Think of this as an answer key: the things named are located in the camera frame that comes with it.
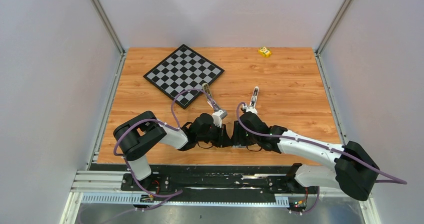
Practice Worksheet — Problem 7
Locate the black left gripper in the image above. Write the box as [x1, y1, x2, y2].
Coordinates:
[196, 122, 233, 148]

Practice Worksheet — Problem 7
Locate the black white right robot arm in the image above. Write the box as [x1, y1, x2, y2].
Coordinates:
[239, 112, 379, 201]

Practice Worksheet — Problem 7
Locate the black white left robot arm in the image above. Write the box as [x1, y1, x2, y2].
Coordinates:
[113, 111, 233, 191]

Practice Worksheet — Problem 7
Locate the black white chessboard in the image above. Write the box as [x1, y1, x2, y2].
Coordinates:
[143, 44, 225, 109]

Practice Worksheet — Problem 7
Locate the yellow printed small box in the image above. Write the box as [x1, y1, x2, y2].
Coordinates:
[258, 47, 272, 58]

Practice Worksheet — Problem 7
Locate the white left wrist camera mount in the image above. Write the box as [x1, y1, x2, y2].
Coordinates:
[211, 110, 228, 128]

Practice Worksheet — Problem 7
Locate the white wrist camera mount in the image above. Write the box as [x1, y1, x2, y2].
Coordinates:
[211, 110, 228, 128]
[241, 106, 258, 115]

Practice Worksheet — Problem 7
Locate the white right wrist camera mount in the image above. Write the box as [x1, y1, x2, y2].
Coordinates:
[241, 106, 258, 115]

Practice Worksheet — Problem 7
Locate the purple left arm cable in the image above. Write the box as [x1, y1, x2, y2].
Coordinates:
[113, 89, 220, 211]

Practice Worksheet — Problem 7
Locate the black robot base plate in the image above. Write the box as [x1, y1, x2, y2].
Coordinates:
[140, 165, 317, 203]

